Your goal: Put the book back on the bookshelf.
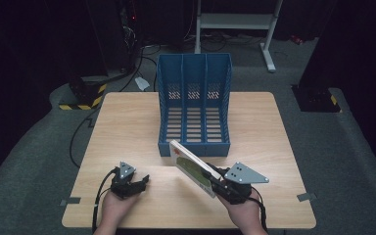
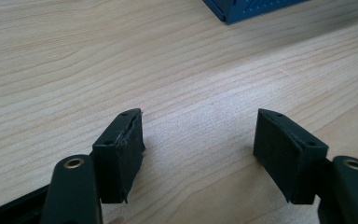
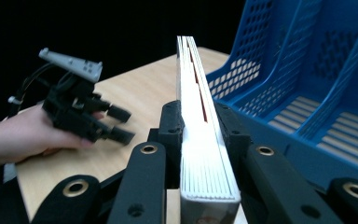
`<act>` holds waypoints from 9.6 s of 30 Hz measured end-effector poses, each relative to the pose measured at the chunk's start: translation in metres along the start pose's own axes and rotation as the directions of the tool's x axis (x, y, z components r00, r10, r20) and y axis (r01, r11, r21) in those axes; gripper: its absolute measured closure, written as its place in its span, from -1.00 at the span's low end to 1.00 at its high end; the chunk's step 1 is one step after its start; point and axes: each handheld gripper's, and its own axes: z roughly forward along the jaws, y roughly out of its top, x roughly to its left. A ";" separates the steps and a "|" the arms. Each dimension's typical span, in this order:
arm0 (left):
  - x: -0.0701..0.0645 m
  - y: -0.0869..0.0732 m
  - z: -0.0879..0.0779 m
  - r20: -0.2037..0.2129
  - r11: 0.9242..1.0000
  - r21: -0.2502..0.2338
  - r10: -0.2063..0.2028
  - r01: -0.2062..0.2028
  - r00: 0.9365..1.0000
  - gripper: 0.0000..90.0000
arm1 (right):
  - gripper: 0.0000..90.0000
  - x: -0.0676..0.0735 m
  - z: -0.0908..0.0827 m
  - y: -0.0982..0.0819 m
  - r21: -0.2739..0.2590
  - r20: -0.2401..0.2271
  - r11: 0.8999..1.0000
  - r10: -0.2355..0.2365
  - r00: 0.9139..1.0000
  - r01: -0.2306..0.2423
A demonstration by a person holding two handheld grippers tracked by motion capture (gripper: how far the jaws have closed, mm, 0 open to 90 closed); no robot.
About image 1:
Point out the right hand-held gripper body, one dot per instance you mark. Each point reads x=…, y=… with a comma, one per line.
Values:
x=238, y=182

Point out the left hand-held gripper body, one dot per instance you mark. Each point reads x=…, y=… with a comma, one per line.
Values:
x=125, y=182

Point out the blue plastic file rack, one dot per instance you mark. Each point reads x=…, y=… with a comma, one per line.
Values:
x=194, y=107

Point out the person's right hand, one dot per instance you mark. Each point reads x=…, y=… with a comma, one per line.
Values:
x=243, y=213

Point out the grey tape strip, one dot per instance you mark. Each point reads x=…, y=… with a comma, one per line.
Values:
x=306, y=197
x=71, y=201

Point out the black yellow striped base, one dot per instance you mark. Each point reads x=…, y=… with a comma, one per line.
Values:
x=84, y=98

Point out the white paper scrap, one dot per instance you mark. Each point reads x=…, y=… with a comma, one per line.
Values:
x=142, y=84

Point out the black base with yellow mark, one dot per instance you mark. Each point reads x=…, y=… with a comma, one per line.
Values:
x=316, y=99

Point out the white metal stand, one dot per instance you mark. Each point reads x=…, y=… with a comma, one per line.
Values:
x=238, y=21

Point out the dark equipment rack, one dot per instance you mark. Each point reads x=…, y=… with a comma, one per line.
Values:
x=114, y=32

